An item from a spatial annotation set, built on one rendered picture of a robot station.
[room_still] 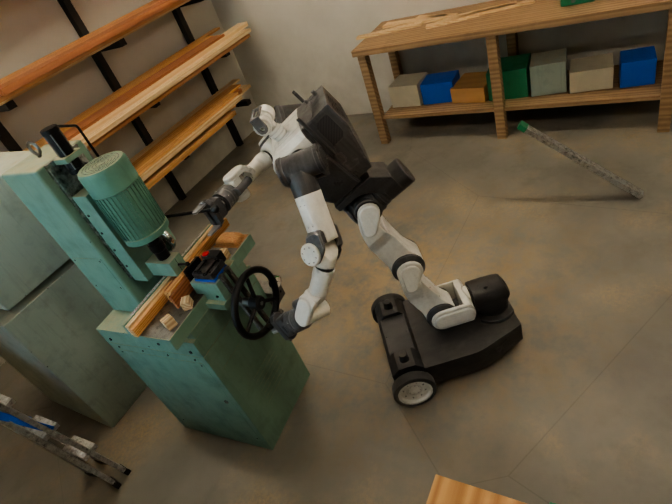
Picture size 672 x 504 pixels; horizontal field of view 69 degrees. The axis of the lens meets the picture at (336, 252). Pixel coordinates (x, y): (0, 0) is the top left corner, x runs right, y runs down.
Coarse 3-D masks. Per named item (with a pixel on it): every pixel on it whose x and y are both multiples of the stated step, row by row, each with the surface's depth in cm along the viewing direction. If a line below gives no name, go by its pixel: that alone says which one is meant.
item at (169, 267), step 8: (152, 256) 196; (176, 256) 191; (152, 264) 193; (160, 264) 190; (168, 264) 188; (176, 264) 191; (152, 272) 197; (160, 272) 194; (168, 272) 192; (176, 272) 191
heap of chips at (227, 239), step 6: (222, 234) 213; (228, 234) 210; (234, 234) 210; (240, 234) 210; (246, 234) 213; (216, 240) 213; (222, 240) 210; (228, 240) 208; (234, 240) 208; (240, 240) 209; (216, 246) 213; (222, 246) 211; (228, 246) 209; (234, 246) 208
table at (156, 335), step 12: (252, 240) 214; (240, 252) 207; (168, 300) 193; (204, 300) 189; (216, 300) 188; (228, 300) 187; (168, 312) 187; (180, 312) 184; (192, 312) 183; (204, 312) 189; (156, 324) 183; (180, 324) 179; (192, 324) 184; (132, 336) 184; (144, 336) 180; (156, 336) 178; (168, 336) 176; (180, 336) 178; (168, 348) 179
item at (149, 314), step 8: (224, 224) 221; (216, 232) 216; (208, 240) 212; (200, 248) 208; (208, 248) 212; (192, 256) 205; (160, 296) 190; (152, 304) 187; (160, 304) 190; (144, 312) 185; (152, 312) 186; (144, 320) 183; (136, 328) 180; (144, 328) 183; (136, 336) 181
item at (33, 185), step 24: (48, 144) 187; (72, 144) 177; (24, 168) 172; (24, 192) 177; (48, 192) 171; (48, 216) 182; (72, 216) 177; (72, 240) 188; (96, 240) 186; (96, 264) 194; (96, 288) 209; (120, 288) 200; (144, 288) 206
